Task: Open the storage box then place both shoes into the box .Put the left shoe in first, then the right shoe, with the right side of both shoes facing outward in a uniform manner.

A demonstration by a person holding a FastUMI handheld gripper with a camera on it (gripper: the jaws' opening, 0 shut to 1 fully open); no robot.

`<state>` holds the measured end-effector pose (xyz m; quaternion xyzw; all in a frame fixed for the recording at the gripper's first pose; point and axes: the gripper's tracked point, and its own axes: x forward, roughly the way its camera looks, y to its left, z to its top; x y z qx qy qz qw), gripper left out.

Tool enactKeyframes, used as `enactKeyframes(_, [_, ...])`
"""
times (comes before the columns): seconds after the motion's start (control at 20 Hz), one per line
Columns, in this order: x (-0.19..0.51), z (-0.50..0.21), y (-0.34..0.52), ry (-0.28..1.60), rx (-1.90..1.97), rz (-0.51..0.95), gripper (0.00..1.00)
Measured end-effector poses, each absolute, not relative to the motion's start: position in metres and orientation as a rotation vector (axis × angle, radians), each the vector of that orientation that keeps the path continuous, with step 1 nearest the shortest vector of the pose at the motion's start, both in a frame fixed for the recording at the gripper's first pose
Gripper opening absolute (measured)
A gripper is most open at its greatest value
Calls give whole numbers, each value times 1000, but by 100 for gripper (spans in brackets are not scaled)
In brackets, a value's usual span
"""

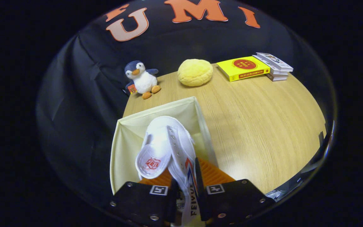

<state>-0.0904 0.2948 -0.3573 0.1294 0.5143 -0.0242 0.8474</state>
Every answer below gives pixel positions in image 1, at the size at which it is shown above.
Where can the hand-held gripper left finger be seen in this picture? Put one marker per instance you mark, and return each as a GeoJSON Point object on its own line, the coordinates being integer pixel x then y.
{"type": "Point", "coordinates": [143, 201]}

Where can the penguin plush toy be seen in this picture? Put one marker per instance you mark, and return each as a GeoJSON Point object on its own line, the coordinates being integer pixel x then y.
{"type": "Point", "coordinates": [143, 82]}

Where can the yellow book with red label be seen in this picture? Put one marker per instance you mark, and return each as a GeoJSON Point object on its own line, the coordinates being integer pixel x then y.
{"type": "Point", "coordinates": [243, 67]}

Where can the plain white book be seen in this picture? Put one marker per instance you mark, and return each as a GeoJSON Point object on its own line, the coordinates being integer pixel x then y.
{"type": "Point", "coordinates": [279, 72]}

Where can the cream fabric storage box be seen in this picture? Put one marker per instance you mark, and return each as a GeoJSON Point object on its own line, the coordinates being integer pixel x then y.
{"type": "Point", "coordinates": [128, 135]}

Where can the white book with dark spine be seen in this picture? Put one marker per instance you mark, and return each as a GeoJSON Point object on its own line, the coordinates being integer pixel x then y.
{"type": "Point", "coordinates": [277, 78]}

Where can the yellow round plush bun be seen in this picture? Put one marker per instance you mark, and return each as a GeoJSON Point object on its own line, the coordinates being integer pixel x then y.
{"type": "Point", "coordinates": [195, 72]}

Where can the black backdrop cloth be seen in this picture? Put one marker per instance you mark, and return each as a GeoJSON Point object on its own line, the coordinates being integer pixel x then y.
{"type": "Point", "coordinates": [80, 94]}

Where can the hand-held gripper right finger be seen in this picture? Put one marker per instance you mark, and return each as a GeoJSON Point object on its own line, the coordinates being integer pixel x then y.
{"type": "Point", "coordinates": [228, 198]}

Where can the white shoe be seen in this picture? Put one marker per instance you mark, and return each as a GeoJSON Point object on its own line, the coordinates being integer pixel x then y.
{"type": "Point", "coordinates": [162, 142]}

